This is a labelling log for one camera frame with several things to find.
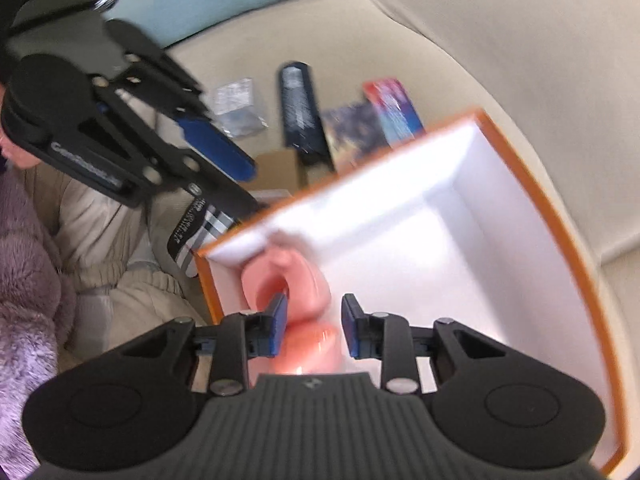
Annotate purple fuzzy garment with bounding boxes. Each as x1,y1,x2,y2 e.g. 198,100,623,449
0,170,78,441

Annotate beige sofa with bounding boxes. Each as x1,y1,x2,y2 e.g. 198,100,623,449
157,0,640,480

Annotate red and blue flat box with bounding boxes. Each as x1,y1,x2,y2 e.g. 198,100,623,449
362,78,426,149

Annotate pink glossy toy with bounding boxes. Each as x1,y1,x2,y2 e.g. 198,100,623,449
240,247,342,377

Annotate plaid packet with black label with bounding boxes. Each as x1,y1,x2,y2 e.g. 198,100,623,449
166,194,237,279

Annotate clear plastic packet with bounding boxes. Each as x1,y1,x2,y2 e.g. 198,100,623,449
207,78,269,139

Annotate orange box with white inside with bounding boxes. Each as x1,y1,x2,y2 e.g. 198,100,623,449
192,108,629,477

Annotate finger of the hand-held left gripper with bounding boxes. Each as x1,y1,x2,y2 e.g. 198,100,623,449
91,76,273,222
102,19,259,184

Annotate black cylindrical tube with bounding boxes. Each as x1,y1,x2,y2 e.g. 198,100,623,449
277,61,335,174

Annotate brown cardboard box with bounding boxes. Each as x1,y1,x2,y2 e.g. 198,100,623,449
250,149,304,206

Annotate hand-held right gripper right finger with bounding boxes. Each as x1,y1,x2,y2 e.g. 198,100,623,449
341,293,507,395

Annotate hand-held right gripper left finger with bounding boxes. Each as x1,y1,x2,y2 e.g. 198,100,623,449
121,293,290,396

